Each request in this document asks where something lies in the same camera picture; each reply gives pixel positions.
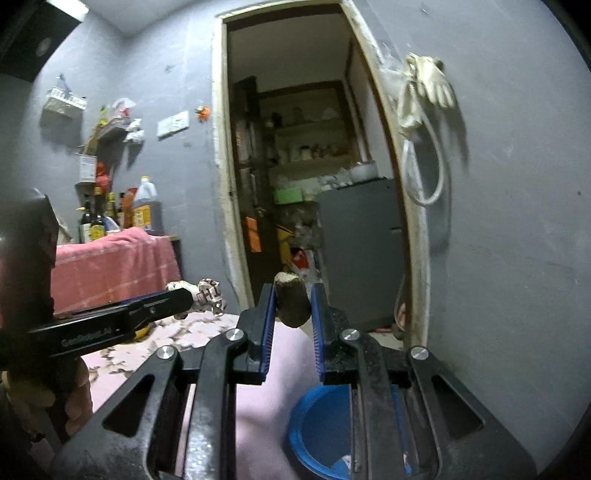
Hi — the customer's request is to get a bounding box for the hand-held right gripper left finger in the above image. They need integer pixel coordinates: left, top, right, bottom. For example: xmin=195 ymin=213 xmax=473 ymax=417
xmin=48 ymin=282 xmax=278 ymax=480

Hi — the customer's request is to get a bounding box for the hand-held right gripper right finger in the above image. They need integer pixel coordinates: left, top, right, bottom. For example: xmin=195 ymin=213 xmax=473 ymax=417
xmin=310 ymin=282 xmax=539 ymax=480

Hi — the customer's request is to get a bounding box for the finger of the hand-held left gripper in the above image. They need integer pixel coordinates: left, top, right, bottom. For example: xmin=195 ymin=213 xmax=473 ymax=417
xmin=127 ymin=288 xmax=195 ymax=340

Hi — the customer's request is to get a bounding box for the brown root vegetable piece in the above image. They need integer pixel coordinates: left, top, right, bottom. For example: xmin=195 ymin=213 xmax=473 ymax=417
xmin=274 ymin=271 xmax=311 ymax=328

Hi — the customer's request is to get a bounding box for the blue plastic basin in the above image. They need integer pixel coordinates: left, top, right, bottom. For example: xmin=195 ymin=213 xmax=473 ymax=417
xmin=287 ymin=383 xmax=414 ymax=480

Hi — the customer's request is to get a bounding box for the person's left hand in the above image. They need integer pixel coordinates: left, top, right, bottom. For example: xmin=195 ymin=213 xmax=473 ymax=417
xmin=0 ymin=357 xmax=95 ymax=444

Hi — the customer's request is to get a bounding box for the yellow bowl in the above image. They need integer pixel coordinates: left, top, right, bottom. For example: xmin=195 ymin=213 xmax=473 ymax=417
xmin=122 ymin=323 xmax=153 ymax=342

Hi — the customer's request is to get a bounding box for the pink plaid towel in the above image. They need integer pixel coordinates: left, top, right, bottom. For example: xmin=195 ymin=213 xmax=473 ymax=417
xmin=50 ymin=226 xmax=183 ymax=317

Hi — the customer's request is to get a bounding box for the dark glass bottle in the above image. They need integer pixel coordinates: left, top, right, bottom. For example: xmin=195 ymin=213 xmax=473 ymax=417
xmin=90 ymin=186 xmax=108 ymax=241
xmin=79 ymin=194 xmax=94 ymax=244

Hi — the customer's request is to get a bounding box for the grey refrigerator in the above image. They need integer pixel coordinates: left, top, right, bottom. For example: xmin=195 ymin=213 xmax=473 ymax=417
xmin=316 ymin=178 xmax=409 ymax=330

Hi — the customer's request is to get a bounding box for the large oil jug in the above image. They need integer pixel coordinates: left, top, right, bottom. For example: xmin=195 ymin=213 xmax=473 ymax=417
xmin=131 ymin=175 xmax=164 ymax=234

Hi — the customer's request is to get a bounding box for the green box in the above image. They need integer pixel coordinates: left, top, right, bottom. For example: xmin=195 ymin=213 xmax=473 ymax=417
xmin=273 ymin=187 xmax=305 ymax=205

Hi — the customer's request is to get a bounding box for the dark wooden door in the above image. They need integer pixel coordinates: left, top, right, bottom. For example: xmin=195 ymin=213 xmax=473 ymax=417
xmin=231 ymin=76 xmax=278 ymax=305

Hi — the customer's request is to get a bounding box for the wooden shelf unit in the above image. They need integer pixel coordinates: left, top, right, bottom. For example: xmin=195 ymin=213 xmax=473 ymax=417
xmin=259 ymin=80 xmax=370 ymax=185

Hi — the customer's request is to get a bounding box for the cream rubber glove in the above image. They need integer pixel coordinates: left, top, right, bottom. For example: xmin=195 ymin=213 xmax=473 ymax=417
xmin=397 ymin=78 xmax=423 ymax=130
xmin=416 ymin=54 xmax=455 ymax=108

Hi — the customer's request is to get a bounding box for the ceiling light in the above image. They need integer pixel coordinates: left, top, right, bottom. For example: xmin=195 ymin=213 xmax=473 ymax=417
xmin=46 ymin=0 xmax=90 ymax=21

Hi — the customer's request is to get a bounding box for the wooden door frame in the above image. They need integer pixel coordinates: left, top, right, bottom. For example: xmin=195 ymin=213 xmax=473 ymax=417
xmin=212 ymin=0 xmax=432 ymax=352

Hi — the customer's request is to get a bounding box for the wall rack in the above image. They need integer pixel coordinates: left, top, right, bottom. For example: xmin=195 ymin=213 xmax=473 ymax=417
xmin=95 ymin=106 xmax=132 ymax=139

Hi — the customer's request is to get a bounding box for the white wall basket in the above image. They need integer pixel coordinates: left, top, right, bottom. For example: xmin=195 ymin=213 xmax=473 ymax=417
xmin=42 ymin=74 xmax=88 ymax=121

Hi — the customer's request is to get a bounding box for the white hose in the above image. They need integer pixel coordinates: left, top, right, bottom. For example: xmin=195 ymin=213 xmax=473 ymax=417
xmin=401 ymin=111 xmax=448 ymax=207

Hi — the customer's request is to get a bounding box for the dark wall cabinet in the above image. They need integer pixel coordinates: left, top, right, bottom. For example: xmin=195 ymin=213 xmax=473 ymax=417
xmin=0 ymin=0 xmax=79 ymax=84

